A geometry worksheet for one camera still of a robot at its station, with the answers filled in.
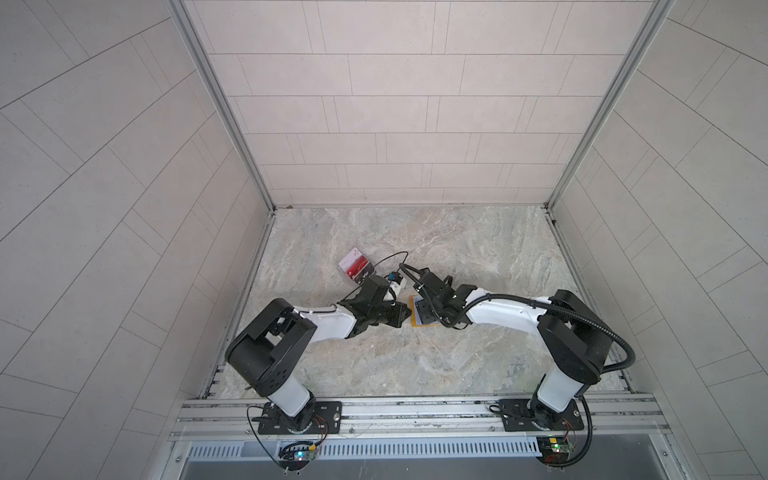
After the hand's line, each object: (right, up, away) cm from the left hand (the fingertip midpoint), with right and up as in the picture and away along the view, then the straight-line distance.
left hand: (417, 310), depth 87 cm
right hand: (+2, -1, +3) cm, 3 cm away
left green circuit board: (-28, -26, -22) cm, 44 cm away
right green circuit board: (+30, -27, -19) cm, 45 cm away
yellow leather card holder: (-1, -1, -3) cm, 3 cm away
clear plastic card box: (-16, +11, +7) cm, 20 cm away
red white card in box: (-20, +13, +7) cm, 25 cm away
